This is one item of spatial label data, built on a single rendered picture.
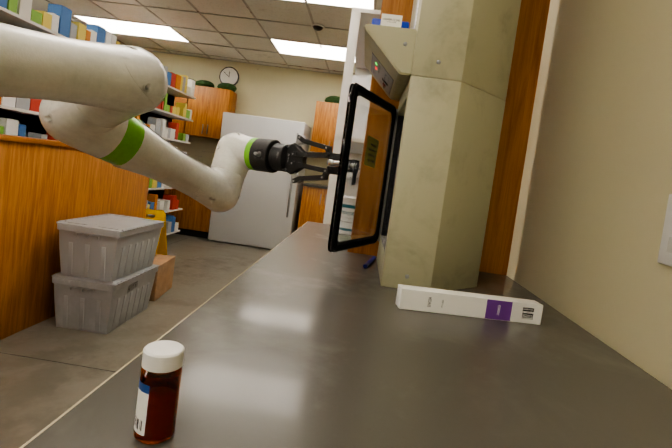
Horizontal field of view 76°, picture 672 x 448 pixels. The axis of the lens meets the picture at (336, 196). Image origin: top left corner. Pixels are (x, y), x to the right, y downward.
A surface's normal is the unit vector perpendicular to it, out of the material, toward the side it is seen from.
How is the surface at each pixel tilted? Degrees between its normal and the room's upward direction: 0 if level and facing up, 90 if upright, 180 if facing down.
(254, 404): 0
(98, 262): 95
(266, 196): 90
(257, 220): 90
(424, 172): 90
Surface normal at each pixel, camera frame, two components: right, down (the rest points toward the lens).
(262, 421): 0.14, -0.99
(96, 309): -0.06, 0.15
